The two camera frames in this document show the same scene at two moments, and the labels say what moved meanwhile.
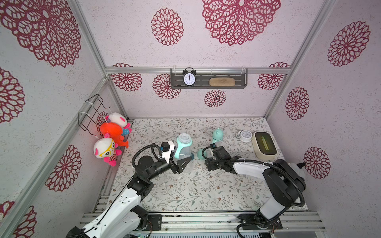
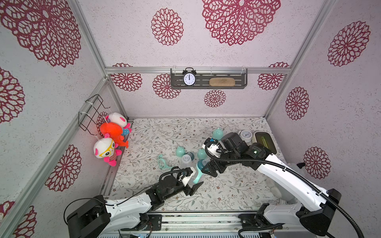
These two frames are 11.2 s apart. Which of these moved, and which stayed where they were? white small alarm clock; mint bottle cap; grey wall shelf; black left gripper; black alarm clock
Moved: black left gripper
Stayed: mint bottle cap; white small alarm clock; grey wall shelf; black alarm clock
